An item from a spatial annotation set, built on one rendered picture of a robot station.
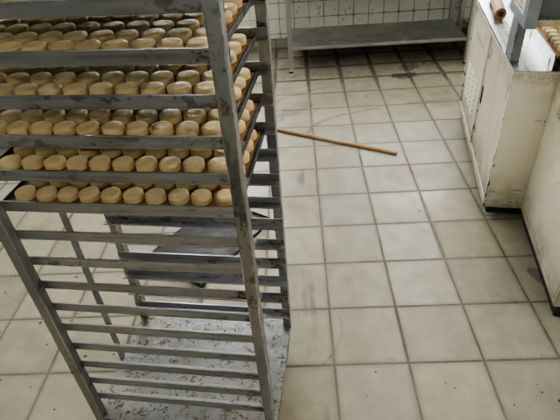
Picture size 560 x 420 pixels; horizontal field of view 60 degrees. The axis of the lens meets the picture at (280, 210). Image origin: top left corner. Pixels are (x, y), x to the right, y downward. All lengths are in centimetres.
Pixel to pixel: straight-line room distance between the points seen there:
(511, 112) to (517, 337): 102
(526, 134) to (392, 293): 100
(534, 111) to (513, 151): 22
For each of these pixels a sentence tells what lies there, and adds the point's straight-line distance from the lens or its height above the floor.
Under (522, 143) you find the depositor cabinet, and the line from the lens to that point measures 266.
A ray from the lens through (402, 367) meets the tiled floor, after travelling 211.
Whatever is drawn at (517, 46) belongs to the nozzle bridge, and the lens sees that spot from 255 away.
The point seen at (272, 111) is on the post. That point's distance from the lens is 143.
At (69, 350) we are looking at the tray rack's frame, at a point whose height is 52.
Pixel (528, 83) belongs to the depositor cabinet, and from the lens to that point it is 252.
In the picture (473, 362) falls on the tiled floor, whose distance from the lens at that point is 219.
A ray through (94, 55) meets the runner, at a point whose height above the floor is 142.
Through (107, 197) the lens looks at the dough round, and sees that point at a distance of 124.
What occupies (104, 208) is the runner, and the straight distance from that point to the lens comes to 122.
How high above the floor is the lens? 171
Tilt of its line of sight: 37 degrees down
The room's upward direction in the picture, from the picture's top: 5 degrees counter-clockwise
